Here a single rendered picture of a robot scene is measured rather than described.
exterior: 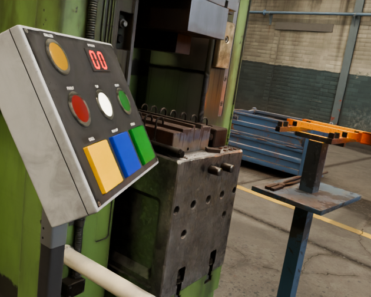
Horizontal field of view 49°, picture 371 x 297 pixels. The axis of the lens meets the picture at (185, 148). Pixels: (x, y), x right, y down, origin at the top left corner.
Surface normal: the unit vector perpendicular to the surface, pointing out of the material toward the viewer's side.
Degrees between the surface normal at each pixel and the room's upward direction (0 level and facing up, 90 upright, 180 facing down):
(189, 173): 90
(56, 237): 90
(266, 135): 89
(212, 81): 90
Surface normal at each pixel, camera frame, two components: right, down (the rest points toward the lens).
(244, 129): -0.60, 0.07
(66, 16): 0.80, 0.23
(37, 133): -0.19, 0.18
